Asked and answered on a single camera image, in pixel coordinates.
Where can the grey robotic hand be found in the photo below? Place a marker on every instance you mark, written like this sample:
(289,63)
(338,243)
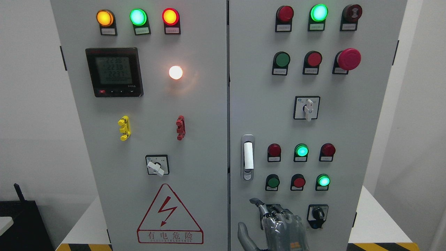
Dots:
(284,230)

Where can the silver door handle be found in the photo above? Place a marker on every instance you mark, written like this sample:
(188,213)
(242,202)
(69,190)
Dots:
(247,157)

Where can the grey right cabinet door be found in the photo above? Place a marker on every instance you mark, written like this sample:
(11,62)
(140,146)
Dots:
(262,105)

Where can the grey cabinet door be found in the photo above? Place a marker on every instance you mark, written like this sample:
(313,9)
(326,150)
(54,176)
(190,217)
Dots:
(262,105)
(198,163)

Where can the grey left cabinet door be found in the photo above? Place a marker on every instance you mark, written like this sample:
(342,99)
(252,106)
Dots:
(198,163)

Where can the green indicator light left door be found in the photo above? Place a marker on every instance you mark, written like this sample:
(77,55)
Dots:
(140,22)

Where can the green push button lower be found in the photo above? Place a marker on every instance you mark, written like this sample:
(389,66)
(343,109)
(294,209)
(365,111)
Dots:
(272,182)

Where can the green push button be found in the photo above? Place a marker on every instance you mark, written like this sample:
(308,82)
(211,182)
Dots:
(272,182)
(280,65)

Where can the red push button lower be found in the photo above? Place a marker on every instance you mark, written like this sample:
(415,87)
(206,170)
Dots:
(297,182)

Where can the red push button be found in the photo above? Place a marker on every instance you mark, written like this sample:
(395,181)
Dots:
(312,61)
(297,182)

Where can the green lit button lower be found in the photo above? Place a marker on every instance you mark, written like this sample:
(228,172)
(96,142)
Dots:
(322,182)

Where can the dark red indicator middle left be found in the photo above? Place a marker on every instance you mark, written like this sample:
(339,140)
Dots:
(274,153)

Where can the dark red indicator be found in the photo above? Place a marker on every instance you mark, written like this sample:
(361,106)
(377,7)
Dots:
(327,152)
(274,153)
(284,17)

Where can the green lit indicator middle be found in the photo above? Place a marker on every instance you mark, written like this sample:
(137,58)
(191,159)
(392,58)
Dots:
(301,153)

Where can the green lit indicator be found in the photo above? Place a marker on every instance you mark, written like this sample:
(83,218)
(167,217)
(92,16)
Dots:
(317,17)
(301,153)

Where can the dark red indicator middle right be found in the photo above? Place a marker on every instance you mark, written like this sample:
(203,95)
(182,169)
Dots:
(327,152)

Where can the red electric warning sticker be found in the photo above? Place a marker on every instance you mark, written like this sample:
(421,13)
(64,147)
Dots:
(168,221)

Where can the green push button upper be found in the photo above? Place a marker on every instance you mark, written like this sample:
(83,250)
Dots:
(280,65)

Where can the red push button upper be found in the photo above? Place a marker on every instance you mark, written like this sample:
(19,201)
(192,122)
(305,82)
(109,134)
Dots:
(312,61)

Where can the red emergency stop button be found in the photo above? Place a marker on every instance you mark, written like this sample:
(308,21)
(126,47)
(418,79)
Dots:
(345,60)

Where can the white lit indicator light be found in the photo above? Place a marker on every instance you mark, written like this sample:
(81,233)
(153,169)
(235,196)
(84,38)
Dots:
(175,72)

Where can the dark red indicator top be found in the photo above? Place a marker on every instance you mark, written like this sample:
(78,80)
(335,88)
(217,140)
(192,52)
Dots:
(284,17)

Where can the green lit indicator top right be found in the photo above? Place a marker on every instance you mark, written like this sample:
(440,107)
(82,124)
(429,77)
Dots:
(317,17)

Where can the dark red buzzer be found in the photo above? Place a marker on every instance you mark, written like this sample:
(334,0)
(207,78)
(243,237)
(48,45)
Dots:
(350,17)

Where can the black digital power meter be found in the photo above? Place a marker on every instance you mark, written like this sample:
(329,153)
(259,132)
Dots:
(115,72)

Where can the red lit indicator light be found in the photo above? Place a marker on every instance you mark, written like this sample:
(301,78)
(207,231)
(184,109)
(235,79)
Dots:
(171,21)

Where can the black box with antenna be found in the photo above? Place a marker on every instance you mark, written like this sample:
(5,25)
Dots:
(28,232)

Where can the yellow indicator light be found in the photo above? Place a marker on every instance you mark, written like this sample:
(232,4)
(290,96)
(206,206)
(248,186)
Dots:
(107,22)

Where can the black key selector switch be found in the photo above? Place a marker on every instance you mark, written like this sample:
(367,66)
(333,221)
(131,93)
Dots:
(316,215)

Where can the white selector switch upper right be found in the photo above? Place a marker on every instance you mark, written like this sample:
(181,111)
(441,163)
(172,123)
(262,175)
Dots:
(306,107)

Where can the white selector switch left door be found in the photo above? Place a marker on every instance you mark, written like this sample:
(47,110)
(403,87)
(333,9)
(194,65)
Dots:
(157,164)

